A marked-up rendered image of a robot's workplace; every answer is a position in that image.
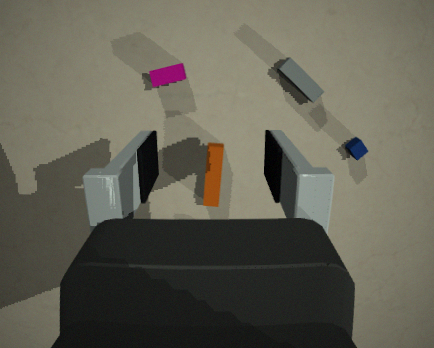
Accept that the orange rectangular block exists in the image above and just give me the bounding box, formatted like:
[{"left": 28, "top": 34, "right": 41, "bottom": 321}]
[{"left": 203, "top": 143, "right": 224, "bottom": 207}]

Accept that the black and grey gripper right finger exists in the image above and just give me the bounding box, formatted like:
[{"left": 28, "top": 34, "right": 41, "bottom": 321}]
[{"left": 264, "top": 130, "right": 335, "bottom": 234}]

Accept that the magenta block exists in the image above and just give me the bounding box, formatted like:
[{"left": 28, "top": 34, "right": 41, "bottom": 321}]
[{"left": 149, "top": 63, "right": 186, "bottom": 87}]

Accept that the grey rectangular block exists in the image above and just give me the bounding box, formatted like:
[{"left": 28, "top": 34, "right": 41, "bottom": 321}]
[{"left": 277, "top": 57, "right": 324, "bottom": 103}]

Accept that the small blue cube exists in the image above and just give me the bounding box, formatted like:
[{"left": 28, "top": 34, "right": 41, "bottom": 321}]
[{"left": 345, "top": 137, "right": 369, "bottom": 161}]

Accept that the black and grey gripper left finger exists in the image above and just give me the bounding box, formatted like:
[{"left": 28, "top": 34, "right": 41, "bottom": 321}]
[{"left": 82, "top": 131, "right": 159, "bottom": 232}]

